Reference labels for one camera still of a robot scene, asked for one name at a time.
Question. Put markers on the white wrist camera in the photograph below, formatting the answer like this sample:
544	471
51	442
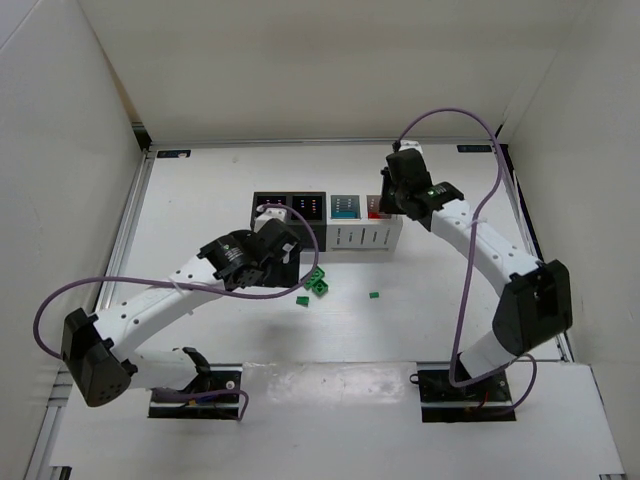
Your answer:
407	145
264	215

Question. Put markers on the blue label corner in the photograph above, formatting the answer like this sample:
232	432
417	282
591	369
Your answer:
474	148
172	154

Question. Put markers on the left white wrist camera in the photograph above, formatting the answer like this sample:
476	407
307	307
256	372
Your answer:
264	215

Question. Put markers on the square green lego brick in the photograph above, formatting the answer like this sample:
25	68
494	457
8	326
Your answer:
319	287

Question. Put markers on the large green lego brick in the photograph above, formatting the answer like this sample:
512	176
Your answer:
317	273

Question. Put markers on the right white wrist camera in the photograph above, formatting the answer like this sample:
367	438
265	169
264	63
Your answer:
407	145

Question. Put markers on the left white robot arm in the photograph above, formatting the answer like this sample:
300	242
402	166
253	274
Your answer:
103	350

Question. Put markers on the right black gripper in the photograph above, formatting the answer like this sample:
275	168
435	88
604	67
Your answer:
388	193

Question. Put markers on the teal lego brick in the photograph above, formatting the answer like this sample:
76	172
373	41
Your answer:
347	215

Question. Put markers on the white double bin container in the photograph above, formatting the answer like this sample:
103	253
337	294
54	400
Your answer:
361	234

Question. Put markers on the blue label right corner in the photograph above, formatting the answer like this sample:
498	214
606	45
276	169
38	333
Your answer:
474	148

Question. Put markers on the blue label left corner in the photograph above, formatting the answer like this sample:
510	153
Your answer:
172	154

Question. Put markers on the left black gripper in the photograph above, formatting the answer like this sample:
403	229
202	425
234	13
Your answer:
282	272

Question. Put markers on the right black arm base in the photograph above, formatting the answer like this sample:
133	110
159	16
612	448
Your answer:
487	401

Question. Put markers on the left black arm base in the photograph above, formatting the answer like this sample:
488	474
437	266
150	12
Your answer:
220	397

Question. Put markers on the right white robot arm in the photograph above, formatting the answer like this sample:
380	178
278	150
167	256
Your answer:
534	297

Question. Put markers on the curved green lego piece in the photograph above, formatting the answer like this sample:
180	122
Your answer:
302	300

